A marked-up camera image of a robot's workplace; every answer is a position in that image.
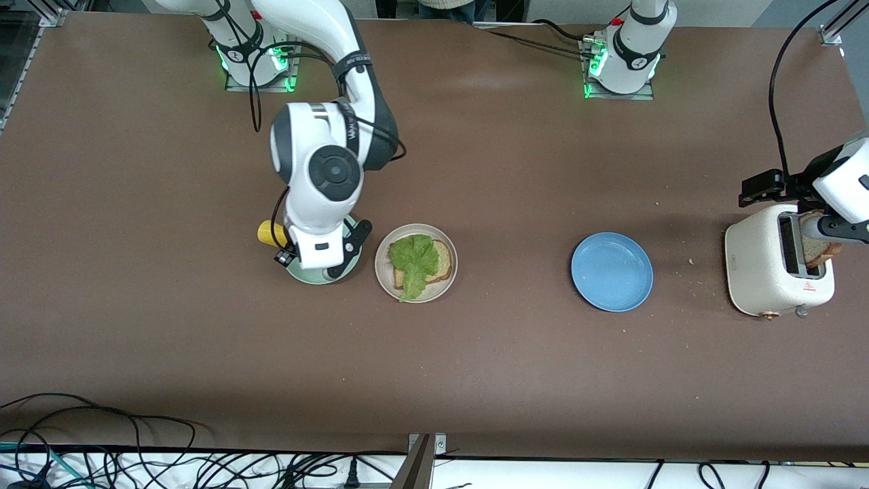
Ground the brown bread slice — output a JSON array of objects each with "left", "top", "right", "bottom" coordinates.
[
  {"left": 392, "top": 239, "right": 454, "bottom": 290},
  {"left": 801, "top": 228, "right": 844, "bottom": 268}
]

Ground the green lettuce leaf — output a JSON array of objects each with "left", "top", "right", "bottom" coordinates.
[{"left": 388, "top": 234, "right": 441, "bottom": 303}]

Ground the yellow mustard squeeze bottle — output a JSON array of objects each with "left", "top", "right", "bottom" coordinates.
[{"left": 257, "top": 220, "right": 289, "bottom": 249}]

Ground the blue plate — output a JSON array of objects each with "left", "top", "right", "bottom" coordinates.
[{"left": 570, "top": 232, "right": 654, "bottom": 313}]

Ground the beige plate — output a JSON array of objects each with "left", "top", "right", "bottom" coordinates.
[{"left": 374, "top": 223, "right": 459, "bottom": 304}]

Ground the mint green plate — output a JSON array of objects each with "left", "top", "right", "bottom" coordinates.
[{"left": 284, "top": 216, "right": 364, "bottom": 286}]

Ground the white two-slot toaster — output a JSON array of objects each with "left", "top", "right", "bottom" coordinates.
[{"left": 724, "top": 204, "right": 836, "bottom": 321}]

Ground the person in blue jeans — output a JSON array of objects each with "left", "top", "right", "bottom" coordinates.
[{"left": 415, "top": 0, "right": 489, "bottom": 24}]

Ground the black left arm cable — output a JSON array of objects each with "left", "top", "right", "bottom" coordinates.
[{"left": 769, "top": 0, "right": 822, "bottom": 174}]

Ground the aluminium frame corner profile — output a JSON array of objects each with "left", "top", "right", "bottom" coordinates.
[{"left": 818, "top": 0, "right": 869, "bottom": 47}]

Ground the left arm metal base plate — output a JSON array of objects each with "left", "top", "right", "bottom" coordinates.
[{"left": 579, "top": 37, "right": 656, "bottom": 101}]

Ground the black base power cable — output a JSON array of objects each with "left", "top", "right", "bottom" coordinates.
[{"left": 475, "top": 19, "right": 598, "bottom": 60}]

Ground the metal table edge bracket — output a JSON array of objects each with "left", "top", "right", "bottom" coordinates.
[{"left": 390, "top": 433, "right": 447, "bottom": 489}]

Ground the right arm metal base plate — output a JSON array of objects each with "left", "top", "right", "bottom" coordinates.
[{"left": 225, "top": 27, "right": 304, "bottom": 93}]

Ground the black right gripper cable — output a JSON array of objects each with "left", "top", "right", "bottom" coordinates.
[{"left": 248, "top": 41, "right": 408, "bottom": 164}]

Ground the long black floor cable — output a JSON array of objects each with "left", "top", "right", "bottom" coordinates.
[{"left": 0, "top": 393, "right": 198, "bottom": 489}]

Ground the aluminium frame rail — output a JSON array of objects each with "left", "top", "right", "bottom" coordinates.
[{"left": 0, "top": 0, "right": 89, "bottom": 133}]

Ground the teal floor cable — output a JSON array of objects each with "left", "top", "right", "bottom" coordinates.
[{"left": 0, "top": 441, "right": 92, "bottom": 489}]

